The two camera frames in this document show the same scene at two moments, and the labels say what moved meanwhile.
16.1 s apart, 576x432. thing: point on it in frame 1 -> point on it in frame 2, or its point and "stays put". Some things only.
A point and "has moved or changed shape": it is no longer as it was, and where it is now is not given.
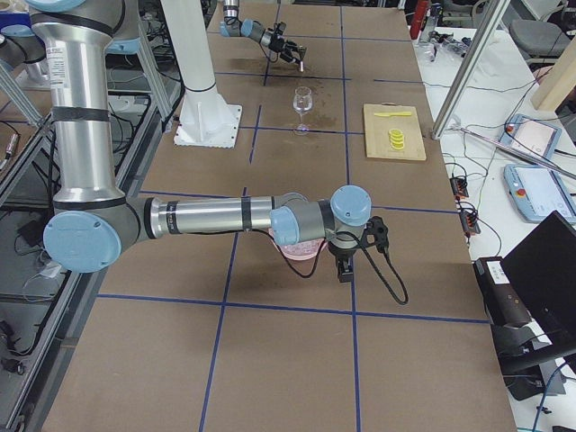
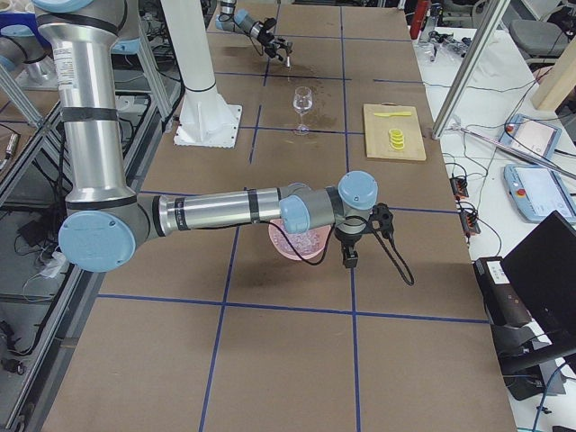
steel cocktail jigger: (301, 52) has moved or changed shape
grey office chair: (538, 40) stays put
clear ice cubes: (305, 247) stays put
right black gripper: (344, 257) -> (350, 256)
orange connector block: (459, 187) stays put
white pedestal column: (205, 120) stays put
